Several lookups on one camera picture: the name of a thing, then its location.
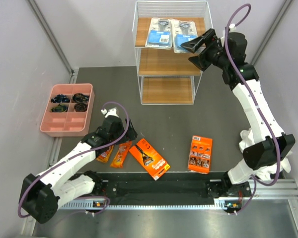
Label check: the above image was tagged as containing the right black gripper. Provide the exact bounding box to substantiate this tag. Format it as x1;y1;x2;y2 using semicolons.
181;30;229;72

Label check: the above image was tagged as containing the blue razor blister pack one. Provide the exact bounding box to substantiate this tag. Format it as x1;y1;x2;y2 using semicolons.
145;17;173;50

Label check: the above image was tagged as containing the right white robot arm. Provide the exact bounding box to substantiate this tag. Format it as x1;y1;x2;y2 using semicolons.
181;28;296;196

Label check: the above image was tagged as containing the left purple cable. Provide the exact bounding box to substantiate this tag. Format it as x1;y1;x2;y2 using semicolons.
17;101;130;219

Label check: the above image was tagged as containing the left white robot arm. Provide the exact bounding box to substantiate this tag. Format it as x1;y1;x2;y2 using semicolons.
17;108;137;224

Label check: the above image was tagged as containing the green black item in tray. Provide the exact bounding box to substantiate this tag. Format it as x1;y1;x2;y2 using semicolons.
50;104;68;113

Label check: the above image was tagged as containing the purple cable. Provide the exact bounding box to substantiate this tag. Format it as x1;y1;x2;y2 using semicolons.
224;3;284;215
17;101;130;219

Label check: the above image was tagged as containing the dark coiled item tray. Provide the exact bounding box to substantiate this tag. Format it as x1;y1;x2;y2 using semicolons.
74;103;88;112
72;93;90;103

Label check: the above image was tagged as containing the orange cartridge box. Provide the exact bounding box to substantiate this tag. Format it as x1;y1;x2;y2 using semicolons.
188;135;213;174

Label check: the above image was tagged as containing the dark coiled item upper tray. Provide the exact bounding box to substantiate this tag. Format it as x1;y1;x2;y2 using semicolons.
72;93;90;103

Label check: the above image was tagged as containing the orange Gillette razor box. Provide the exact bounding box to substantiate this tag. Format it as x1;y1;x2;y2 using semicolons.
129;138;170;181

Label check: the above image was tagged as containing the white crumpled cloth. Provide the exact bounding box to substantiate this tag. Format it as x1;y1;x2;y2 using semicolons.
239;129;293;181

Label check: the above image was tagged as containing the blue razor blister pack two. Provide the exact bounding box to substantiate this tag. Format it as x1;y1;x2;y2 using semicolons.
171;19;197;54

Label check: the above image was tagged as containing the blue black item in tray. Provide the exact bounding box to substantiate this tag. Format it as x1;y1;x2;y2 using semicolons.
50;94;70;103

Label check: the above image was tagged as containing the pink divided plastic tray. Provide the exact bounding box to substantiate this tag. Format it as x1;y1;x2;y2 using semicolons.
40;83;95;137

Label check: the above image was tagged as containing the orange razor pouch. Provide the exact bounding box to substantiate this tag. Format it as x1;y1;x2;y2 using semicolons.
110;141;133;168
96;145;114;163

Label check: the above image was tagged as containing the dark coiled item lower tray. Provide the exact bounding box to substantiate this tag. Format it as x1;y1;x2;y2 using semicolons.
74;103;88;112

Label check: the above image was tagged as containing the white wire wooden shelf rack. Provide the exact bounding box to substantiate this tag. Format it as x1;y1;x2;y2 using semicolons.
132;0;213;105

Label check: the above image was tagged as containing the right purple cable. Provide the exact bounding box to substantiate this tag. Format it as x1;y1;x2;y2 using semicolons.
224;3;284;215

